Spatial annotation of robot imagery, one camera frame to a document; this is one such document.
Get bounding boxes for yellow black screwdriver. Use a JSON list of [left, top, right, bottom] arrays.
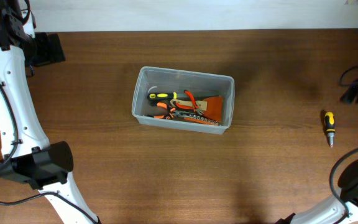
[[324, 112, 336, 147]]

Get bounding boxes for file yellow black handle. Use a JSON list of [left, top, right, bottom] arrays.
[[147, 91, 217, 101]]

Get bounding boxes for clear plastic container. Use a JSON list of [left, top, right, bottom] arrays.
[[132, 67, 234, 134]]

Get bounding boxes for orange black needle-nose pliers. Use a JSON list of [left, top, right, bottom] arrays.
[[148, 102, 200, 119]]

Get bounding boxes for orange scraper wooden handle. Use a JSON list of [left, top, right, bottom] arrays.
[[170, 96, 223, 122]]

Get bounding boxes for red black cutting pliers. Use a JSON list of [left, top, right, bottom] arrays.
[[170, 90, 208, 115]]

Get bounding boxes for orange socket bit rail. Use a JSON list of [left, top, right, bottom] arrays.
[[183, 114, 219, 126]]

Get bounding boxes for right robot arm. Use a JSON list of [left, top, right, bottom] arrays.
[[277, 148, 358, 224]]

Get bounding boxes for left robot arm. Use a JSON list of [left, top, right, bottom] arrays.
[[0, 0, 99, 223]]

